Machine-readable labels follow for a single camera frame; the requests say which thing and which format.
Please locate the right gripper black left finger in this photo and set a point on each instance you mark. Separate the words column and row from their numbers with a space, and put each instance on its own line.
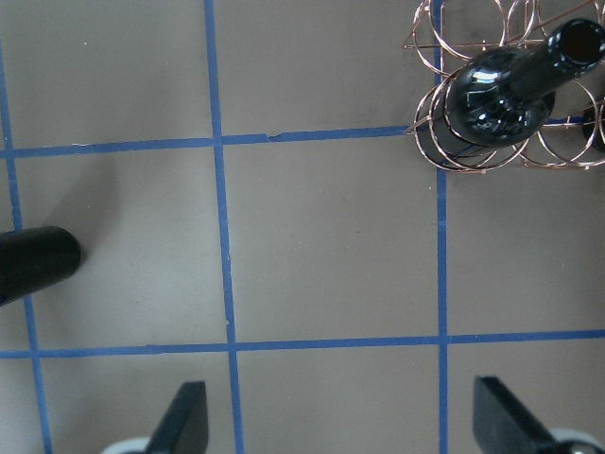
column 184, row 428

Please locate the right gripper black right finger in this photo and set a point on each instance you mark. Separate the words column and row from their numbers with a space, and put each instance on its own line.
column 503, row 424

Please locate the black wine bottle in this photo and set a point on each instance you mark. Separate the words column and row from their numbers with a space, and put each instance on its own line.
column 36, row 258
column 504, row 95

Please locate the brown paper table cover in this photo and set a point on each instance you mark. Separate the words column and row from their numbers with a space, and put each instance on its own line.
column 253, row 216

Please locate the copper wire wine basket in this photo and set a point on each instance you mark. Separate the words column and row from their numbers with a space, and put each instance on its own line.
column 571, row 138

